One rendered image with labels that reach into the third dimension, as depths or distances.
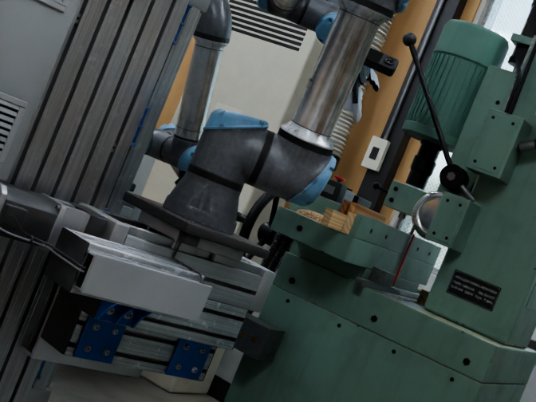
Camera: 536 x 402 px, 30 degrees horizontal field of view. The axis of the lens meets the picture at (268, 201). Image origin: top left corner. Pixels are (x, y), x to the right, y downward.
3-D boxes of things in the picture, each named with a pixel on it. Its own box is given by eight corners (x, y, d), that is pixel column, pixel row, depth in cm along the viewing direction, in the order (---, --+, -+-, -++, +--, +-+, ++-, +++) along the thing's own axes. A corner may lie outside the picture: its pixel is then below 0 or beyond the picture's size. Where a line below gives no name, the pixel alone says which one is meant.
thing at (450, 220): (435, 242, 242) (455, 197, 242) (462, 253, 239) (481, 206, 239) (423, 237, 234) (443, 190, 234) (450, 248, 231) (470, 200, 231)
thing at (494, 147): (473, 172, 241) (497, 115, 241) (508, 185, 237) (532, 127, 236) (463, 166, 234) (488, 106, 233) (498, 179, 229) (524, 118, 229)
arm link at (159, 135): (159, 132, 264) (186, 137, 273) (130, 120, 270) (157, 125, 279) (151, 161, 265) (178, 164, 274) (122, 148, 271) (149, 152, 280)
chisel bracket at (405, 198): (388, 214, 265) (401, 183, 265) (435, 232, 258) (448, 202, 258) (379, 209, 258) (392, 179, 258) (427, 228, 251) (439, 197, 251)
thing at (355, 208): (371, 241, 269) (381, 214, 268) (376, 242, 268) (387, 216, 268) (340, 229, 250) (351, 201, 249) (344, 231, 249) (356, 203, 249)
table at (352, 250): (335, 246, 295) (343, 227, 295) (426, 285, 280) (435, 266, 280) (236, 214, 242) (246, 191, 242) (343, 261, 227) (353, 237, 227)
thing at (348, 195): (320, 195, 273) (328, 177, 273) (354, 210, 268) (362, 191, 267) (299, 187, 261) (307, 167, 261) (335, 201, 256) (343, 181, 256)
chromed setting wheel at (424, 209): (406, 231, 246) (425, 184, 246) (451, 250, 240) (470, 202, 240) (402, 230, 244) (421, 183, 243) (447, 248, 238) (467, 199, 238)
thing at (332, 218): (404, 254, 273) (410, 240, 273) (411, 257, 272) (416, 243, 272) (320, 223, 223) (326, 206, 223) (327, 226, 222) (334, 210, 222)
